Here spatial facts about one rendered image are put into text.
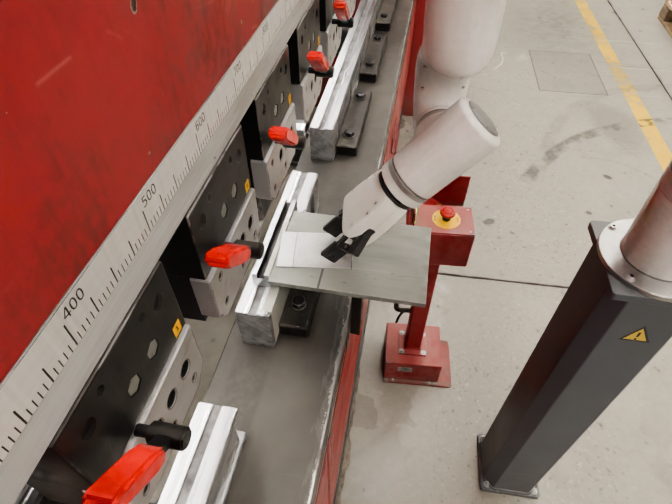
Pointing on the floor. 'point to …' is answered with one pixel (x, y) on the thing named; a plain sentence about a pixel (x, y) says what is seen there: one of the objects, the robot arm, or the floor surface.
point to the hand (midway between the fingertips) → (334, 239)
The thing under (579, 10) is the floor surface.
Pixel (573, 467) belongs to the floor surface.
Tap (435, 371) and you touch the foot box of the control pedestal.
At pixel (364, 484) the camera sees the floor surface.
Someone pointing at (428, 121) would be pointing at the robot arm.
